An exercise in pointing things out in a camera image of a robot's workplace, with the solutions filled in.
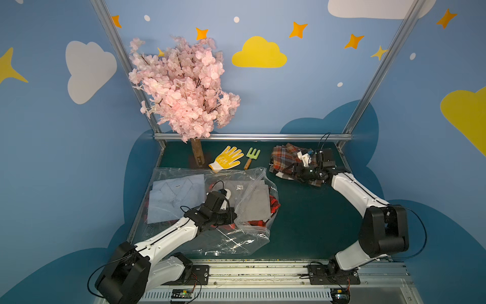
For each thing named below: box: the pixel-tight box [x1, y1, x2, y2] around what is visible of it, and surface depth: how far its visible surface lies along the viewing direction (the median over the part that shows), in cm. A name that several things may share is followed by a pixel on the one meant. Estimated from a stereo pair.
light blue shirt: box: [147, 174, 206, 225], surface depth 95 cm
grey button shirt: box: [208, 179, 272, 223], surface depth 92 cm
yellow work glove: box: [208, 145, 245, 173], surface depth 117 cm
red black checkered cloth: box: [247, 194, 281, 228], surface depth 90 cm
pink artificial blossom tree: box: [128, 36, 241, 167], surface depth 69 cm
